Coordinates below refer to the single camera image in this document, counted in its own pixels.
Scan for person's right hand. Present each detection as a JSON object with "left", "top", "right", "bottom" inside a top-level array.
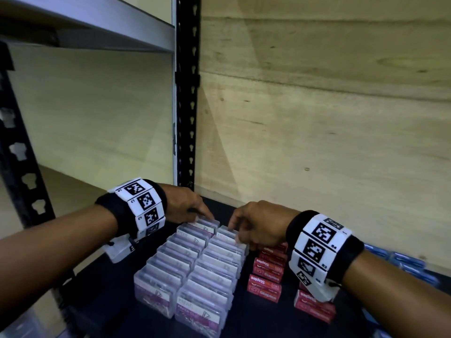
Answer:
[{"left": 228, "top": 200, "right": 301, "bottom": 249}]

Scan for person's left hand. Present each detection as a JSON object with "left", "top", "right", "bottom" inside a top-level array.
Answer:
[{"left": 159, "top": 183, "right": 215, "bottom": 224}]

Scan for person's right forearm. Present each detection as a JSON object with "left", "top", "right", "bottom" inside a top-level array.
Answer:
[{"left": 338, "top": 250, "right": 451, "bottom": 338}]

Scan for person's left forearm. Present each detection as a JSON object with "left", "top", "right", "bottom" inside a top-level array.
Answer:
[{"left": 0, "top": 204, "right": 119, "bottom": 307}]

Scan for stack of red staple boxes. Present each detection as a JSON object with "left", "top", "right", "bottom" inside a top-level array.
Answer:
[{"left": 247, "top": 243, "right": 336, "bottom": 325}]

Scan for left wrist marker band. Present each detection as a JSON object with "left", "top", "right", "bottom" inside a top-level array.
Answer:
[{"left": 95, "top": 177, "right": 168, "bottom": 240}]

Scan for wrist marker band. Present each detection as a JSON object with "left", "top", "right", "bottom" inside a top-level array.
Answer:
[
  {"left": 286, "top": 210, "right": 365, "bottom": 302},
  {"left": 95, "top": 177, "right": 168, "bottom": 240}
]

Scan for rows of clear plastic boxes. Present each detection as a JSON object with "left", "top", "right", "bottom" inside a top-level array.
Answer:
[{"left": 133, "top": 218, "right": 250, "bottom": 329}]

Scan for right wrist marker band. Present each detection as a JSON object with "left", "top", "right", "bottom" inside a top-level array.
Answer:
[{"left": 286, "top": 210, "right": 365, "bottom": 302}]

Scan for row of blue boxes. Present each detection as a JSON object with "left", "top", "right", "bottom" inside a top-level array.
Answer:
[{"left": 363, "top": 243, "right": 442, "bottom": 289}]

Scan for grey metal shelf beam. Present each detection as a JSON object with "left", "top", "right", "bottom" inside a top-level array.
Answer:
[{"left": 0, "top": 0, "right": 176, "bottom": 54}]

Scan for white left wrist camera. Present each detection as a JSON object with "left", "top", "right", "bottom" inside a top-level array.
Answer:
[{"left": 105, "top": 235, "right": 139, "bottom": 263}]

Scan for black perforated shelf post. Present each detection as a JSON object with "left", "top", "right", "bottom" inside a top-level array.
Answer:
[
  {"left": 0, "top": 41, "right": 82, "bottom": 338},
  {"left": 175, "top": 0, "right": 202, "bottom": 202}
]

